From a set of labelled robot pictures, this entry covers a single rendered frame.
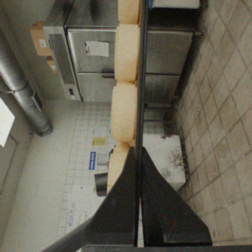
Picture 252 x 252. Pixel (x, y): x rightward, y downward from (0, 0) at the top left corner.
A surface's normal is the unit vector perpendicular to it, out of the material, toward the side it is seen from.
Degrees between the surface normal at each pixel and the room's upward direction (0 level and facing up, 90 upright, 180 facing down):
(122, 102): 90
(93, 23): 90
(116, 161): 91
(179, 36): 90
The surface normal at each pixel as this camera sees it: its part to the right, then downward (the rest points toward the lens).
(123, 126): -0.01, 0.47
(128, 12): -0.04, 0.91
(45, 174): 0.03, -0.55
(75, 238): 0.11, -0.16
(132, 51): 0.00, 0.21
